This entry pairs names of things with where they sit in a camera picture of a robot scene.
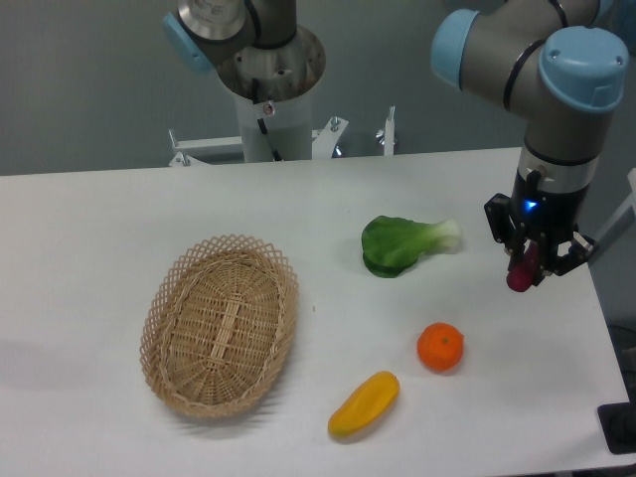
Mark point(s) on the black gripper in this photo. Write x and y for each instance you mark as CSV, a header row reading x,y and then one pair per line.
x,y
548,218

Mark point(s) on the purple sweet potato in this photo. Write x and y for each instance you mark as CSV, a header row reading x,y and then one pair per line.
x,y
523,268

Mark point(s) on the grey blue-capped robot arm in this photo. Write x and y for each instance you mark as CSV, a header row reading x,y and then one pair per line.
x,y
543,60

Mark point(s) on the woven wicker basket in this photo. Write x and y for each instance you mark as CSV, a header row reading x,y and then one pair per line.
x,y
220,327

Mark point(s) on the orange mandarin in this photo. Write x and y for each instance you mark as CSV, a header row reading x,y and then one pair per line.
x,y
440,347

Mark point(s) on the green bok choy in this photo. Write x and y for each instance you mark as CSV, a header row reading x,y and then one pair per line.
x,y
391,246

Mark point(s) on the black device at table edge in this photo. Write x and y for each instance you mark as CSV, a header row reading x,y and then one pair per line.
x,y
618,426

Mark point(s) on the white frame leg right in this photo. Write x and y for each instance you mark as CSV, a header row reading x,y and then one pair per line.
x,y
617,224

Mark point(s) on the white metal mounting frame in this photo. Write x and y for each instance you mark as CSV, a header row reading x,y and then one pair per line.
x,y
263,145

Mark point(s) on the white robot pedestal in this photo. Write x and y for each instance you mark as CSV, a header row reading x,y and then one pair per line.
x,y
275,84

